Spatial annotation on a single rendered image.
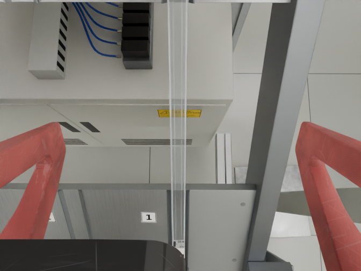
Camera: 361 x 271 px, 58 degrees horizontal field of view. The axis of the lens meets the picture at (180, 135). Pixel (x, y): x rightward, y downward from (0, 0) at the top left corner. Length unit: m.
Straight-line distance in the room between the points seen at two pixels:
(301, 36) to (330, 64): 1.16
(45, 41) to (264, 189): 0.46
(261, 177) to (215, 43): 0.37
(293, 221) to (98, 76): 0.87
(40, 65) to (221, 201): 0.40
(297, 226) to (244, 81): 0.56
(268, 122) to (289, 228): 0.96
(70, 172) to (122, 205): 0.91
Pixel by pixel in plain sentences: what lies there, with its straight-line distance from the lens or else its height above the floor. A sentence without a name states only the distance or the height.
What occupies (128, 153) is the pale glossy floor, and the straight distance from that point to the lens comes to 1.22.
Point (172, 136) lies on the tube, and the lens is 0.28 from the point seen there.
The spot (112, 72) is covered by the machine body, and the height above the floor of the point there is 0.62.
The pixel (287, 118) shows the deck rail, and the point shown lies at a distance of 0.28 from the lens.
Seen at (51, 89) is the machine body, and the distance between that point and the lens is 0.65.
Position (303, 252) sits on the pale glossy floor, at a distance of 1.28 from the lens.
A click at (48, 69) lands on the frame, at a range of 0.61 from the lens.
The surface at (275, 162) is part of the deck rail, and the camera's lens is 0.31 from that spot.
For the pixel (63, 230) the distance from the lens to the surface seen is 0.40.
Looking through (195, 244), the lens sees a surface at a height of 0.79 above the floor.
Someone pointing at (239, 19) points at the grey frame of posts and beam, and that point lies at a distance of 0.75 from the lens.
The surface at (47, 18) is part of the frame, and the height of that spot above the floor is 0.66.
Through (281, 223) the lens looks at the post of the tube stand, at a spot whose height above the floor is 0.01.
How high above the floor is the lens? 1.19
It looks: 79 degrees down
